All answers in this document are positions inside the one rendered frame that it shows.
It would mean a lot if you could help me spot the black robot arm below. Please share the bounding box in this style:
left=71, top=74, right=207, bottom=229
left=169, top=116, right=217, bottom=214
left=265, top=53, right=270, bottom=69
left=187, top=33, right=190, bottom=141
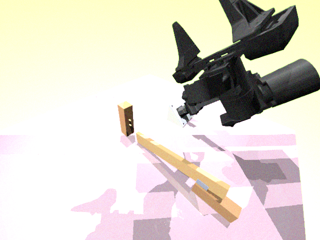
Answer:
left=176, top=58, right=320, bottom=128

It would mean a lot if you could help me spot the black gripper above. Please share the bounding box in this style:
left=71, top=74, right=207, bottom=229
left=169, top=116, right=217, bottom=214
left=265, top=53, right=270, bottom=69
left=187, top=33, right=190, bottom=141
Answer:
left=172, top=0, right=299, bottom=102

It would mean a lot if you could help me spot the long wooden bed rail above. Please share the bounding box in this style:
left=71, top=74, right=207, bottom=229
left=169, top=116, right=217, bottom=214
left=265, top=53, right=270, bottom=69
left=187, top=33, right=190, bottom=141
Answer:
left=136, top=131, right=231, bottom=200

